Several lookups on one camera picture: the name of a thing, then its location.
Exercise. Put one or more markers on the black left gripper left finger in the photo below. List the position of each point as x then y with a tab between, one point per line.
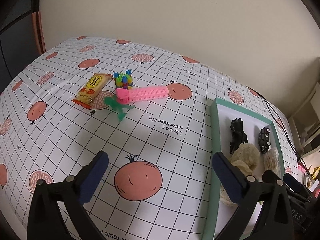
45	220

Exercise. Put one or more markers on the white shelf furniture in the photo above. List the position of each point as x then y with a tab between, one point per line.
304	122

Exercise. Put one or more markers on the teal white storage box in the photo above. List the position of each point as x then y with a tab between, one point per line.
221	208

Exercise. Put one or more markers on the black monster figurine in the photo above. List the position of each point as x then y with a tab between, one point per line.
238	135

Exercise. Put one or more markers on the green translucent plastic figure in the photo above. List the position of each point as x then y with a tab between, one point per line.
116	106

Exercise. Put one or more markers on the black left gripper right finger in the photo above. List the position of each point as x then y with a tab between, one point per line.
274	221

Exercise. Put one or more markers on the fruit pattern grid tablecloth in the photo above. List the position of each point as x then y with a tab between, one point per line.
44	134

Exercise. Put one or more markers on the colourful building block toy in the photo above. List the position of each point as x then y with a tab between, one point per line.
123	80

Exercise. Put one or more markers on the yellow snack cracker packet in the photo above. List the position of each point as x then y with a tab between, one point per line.
91	89

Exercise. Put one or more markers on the cream knitted scrunchie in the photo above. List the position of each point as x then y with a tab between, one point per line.
246	158

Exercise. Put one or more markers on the pink hair roller clip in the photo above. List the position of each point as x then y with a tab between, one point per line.
125	96

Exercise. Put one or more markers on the black toy car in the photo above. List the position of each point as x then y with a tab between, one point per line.
264	140

